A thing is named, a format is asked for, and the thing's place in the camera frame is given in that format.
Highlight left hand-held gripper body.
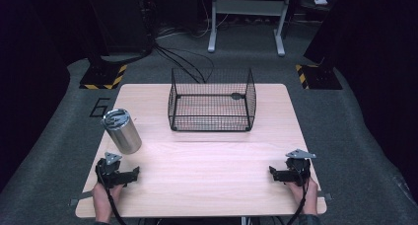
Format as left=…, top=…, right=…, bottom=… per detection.
left=95, top=151, right=128, bottom=189

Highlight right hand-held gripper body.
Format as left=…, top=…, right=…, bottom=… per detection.
left=284, top=148, right=317, bottom=188

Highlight person's left hand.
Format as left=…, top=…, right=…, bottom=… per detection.
left=91, top=182, right=125, bottom=224

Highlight stainless steel tumbler with lid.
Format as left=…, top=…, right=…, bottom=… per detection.
left=100, top=108, right=143, bottom=156

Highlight black stand base hazard stripes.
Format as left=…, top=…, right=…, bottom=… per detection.
left=294, top=63, right=344, bottom=91
left=79, top=55, right=129, bottom=91

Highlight white metal stand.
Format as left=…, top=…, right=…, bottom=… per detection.
left=207, top=0, right=294, bottom=58

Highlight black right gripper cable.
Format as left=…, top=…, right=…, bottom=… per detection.
left=286, top=177, right=312, bottom=225

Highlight grey metal table bracket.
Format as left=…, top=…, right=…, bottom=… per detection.
left=316, top=190, right=333, bottom=202
left=68, top=189, right=95, bottom=207

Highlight black wire mesh basket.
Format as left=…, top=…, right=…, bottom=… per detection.
left=167, top=67, right=257, bottom=133

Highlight bundle of black floor cables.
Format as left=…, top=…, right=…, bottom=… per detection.
left=151, top=41, right=216, bottom=85

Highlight light floor cables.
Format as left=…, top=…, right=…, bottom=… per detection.
left=156, top=14, right=231, bottom=40

